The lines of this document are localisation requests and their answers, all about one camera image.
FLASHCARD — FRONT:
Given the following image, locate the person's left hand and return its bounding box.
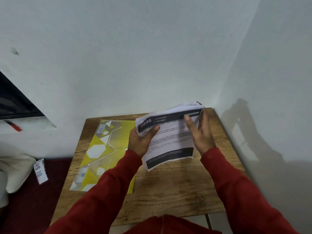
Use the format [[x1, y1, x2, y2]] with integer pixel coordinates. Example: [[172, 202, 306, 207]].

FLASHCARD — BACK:
[[127, 126, 160, 158]]

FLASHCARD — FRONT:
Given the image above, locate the person's right hand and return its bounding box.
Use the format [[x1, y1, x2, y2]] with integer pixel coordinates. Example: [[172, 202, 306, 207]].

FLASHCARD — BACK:
[[183, 110, 217, 156]]

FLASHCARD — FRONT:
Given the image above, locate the stack of printed sheets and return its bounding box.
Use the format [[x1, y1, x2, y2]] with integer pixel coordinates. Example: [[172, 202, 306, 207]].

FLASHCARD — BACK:
[[135, 101, 205, 172]]

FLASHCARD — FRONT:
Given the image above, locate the yellow patterned plastic folder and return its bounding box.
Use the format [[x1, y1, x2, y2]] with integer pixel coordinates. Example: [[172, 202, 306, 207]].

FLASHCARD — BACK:
[[70, 120, 137, 194]]

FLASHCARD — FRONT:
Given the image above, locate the person's right forearm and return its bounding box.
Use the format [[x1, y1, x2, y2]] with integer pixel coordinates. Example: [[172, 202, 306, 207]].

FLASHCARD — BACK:
[[200, 146, 300, 234]]

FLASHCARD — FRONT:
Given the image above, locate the person's left forearm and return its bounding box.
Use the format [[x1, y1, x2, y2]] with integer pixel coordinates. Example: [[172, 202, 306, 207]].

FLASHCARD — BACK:
[[45, 149, 143, 234]]

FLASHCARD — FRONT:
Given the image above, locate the person's red jacket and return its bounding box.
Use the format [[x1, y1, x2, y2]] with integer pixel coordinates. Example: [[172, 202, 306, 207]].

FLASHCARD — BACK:
[[123, 214, 222, 234]]

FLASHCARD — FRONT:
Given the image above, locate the white paper label tag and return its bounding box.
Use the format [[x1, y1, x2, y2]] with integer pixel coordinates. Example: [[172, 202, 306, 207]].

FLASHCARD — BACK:
[[33, 159, 49, 185]]

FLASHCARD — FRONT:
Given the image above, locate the maroon bed mattress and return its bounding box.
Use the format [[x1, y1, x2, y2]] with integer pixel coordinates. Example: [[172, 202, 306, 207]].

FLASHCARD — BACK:
[[0, 158, 73, 234]]

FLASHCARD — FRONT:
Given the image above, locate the red marker on sill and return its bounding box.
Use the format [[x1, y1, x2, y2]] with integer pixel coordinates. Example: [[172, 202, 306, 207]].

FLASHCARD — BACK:
[[5, 120, 22, 132]]

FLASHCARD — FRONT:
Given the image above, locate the white pillow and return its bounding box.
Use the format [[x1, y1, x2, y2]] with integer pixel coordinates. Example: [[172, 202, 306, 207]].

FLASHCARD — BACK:
[[0, 153, 37, 194]]

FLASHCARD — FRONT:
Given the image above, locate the dark louvred window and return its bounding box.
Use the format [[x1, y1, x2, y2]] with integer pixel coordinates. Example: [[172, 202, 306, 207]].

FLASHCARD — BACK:
[[0, 70, 45, 120]]

